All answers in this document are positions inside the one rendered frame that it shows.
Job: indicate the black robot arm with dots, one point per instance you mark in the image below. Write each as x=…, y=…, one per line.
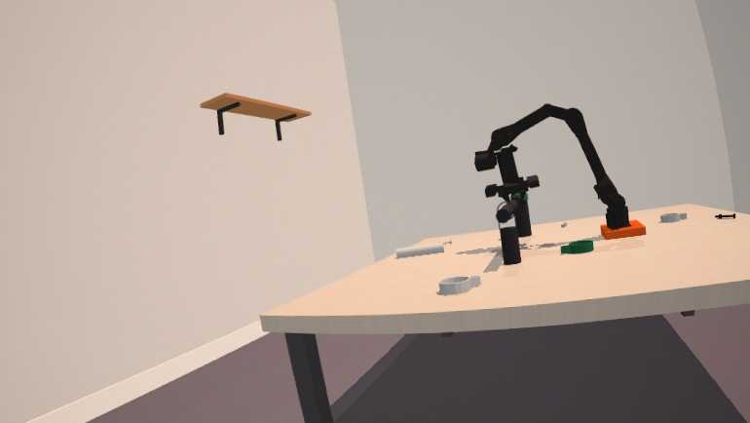
x=617, y=212

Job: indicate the beige cylinder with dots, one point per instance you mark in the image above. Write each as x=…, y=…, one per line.
x=420, y=250

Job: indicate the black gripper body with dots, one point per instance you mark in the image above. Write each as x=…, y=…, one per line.
x=491, y=190

